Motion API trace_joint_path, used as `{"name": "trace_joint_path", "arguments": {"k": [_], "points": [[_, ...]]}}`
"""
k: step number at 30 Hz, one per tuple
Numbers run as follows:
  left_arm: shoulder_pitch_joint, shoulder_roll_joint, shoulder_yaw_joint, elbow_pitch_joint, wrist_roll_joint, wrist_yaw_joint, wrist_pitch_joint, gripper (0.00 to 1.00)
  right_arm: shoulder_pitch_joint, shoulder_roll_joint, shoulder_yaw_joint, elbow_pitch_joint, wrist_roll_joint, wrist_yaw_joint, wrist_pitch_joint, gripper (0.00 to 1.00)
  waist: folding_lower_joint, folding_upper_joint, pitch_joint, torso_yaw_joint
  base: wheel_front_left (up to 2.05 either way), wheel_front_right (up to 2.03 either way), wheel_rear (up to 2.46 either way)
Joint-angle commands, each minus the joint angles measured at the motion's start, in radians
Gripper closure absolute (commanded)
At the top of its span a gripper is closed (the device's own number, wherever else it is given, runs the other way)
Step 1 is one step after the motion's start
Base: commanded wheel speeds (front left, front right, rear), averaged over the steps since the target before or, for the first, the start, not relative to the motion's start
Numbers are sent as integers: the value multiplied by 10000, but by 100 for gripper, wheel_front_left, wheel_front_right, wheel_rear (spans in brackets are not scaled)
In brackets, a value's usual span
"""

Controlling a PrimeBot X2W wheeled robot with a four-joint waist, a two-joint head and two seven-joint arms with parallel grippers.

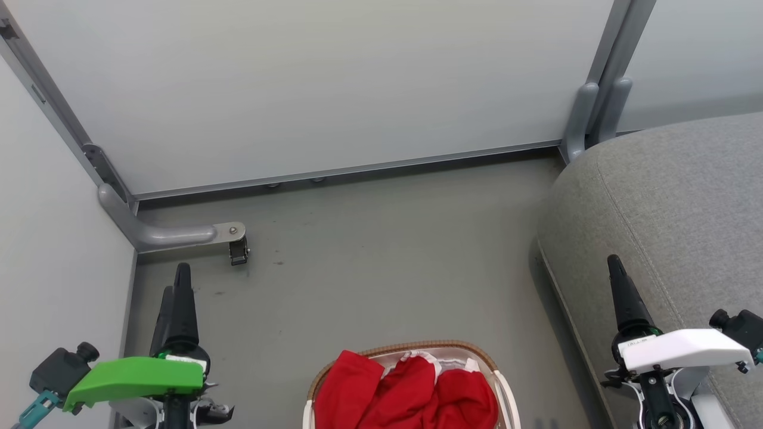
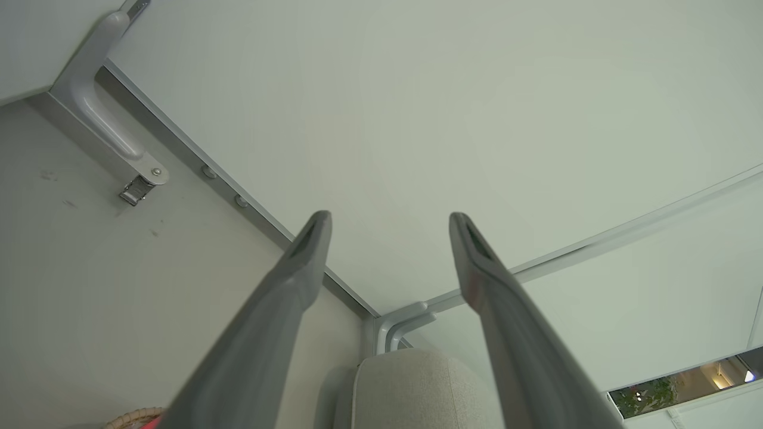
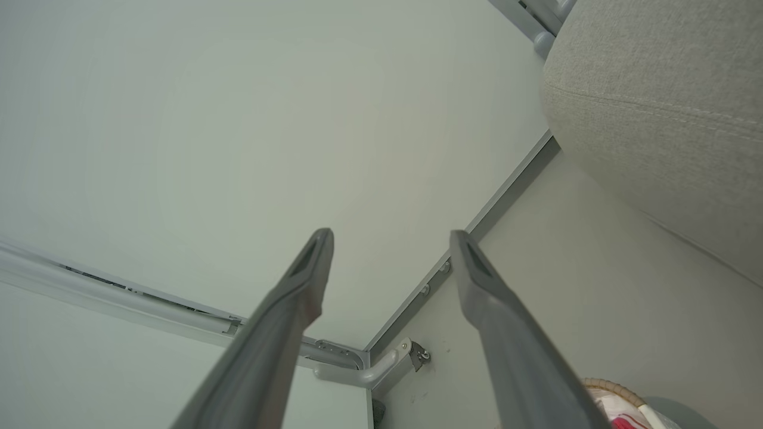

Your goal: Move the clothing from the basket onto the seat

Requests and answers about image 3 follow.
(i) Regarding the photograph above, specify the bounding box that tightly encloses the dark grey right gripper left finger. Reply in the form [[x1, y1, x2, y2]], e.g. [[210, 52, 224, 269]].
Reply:
[[170, 228, 335, 429]]

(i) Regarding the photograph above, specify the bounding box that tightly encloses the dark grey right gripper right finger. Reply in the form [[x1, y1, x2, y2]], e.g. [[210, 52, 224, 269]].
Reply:
[[449, 229, 613, 429]]

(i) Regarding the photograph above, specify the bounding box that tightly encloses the wicker laundry basket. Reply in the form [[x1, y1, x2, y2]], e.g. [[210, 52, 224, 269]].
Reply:
[[581, 377, 656, 429]]

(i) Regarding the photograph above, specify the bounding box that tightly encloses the grey metal partition foot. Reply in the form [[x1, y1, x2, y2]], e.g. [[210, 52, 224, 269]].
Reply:
[[313, 338, 415, 391]]

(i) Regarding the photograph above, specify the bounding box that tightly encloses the white basket liner cloth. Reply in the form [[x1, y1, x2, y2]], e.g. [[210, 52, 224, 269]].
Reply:
[[590, 390, 677, 429]]

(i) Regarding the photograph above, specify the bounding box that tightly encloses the black caster wheel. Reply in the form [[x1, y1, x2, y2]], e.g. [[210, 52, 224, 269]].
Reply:
[[408, 341, 432, 373]]

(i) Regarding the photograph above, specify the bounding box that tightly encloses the grey metal table frame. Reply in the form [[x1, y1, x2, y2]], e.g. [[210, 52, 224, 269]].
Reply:
[[0, 238, 370, 370]]

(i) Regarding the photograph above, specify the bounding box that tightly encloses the grey partition base rail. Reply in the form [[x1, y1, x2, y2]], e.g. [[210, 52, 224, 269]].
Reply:
[[362, 130, 562, 358]]

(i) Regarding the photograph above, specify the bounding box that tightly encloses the grey metal partition post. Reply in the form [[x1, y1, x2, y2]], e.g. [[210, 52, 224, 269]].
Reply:
[[488, 0, 558, 59], [520, 0, 578, 35]]

